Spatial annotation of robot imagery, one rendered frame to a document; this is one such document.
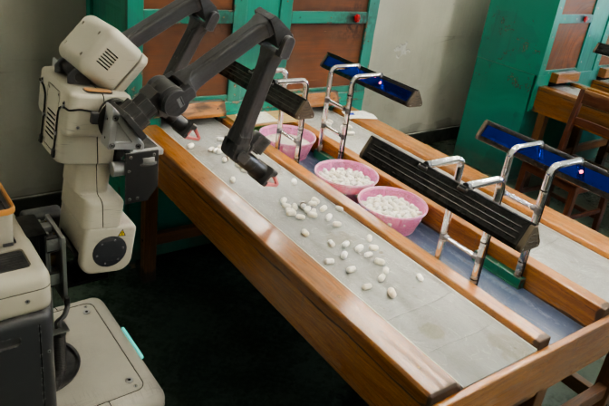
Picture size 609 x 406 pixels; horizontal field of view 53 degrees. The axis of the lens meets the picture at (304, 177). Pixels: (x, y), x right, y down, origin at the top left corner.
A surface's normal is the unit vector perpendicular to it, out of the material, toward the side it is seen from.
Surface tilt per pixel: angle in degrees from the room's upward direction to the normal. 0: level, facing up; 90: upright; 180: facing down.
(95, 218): 90
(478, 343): 0
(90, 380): 0
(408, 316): 0
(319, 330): 90
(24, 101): 90
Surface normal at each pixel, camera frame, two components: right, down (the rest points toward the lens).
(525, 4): -0.80, 0.15
